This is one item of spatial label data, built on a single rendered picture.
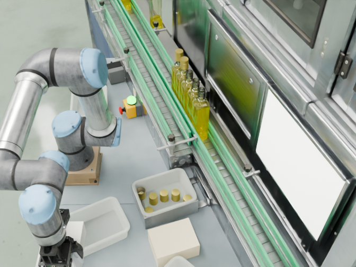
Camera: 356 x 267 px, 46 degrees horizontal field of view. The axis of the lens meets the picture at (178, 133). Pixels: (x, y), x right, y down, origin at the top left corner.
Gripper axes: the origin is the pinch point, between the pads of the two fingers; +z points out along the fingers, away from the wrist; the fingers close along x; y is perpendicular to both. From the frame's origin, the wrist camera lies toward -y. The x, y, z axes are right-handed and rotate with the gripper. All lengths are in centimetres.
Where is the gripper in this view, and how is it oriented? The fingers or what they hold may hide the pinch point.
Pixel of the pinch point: (67, 263)
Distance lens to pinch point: 127.7
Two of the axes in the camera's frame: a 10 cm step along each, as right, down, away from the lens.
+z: 0.0, 6.8, 7.3
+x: 10.0, -0.2, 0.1
